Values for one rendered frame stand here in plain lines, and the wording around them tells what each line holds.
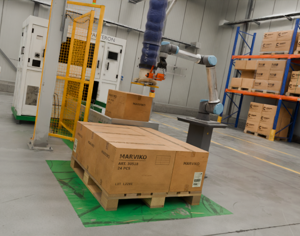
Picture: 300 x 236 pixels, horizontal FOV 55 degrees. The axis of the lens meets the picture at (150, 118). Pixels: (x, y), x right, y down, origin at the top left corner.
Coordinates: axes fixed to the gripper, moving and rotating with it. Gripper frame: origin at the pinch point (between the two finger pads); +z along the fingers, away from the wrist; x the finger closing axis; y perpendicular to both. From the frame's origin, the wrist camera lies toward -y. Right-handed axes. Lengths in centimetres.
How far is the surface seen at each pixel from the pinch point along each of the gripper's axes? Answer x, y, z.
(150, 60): 2, 49, -19
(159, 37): -4, 49, -48
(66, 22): 108, 105, -50
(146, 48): 9, 53, -32
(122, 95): 24, 78, 31
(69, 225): 76, -103, 122
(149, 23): 10, 51, -62
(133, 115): 6, 70, 54
